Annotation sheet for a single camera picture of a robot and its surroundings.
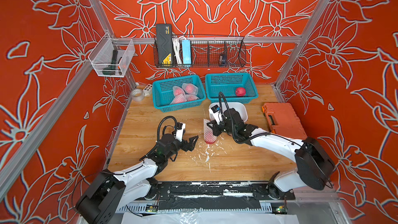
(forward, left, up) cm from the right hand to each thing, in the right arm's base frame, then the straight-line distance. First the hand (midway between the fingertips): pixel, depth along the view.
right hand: (204, 124), depth 81 cm
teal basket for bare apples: (+40, -25, -12) cm, 49 cm away
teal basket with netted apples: (+33, +31, -13) cm, 47 cm away
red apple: (+32, -26, -9) cm, 42 cm away
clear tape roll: (+32, +50, -12) cm, 61 cm away
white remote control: (+35, +42, -10) cm, 56 cm away
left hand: (-4, +7, -4) cm, 9 cm away
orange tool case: (+11, -49, -11) cm, 51 cm away
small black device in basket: (+34, -11, +18) cm, 40 cm away
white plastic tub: (+19, -25, -10) cm, 33 cm away
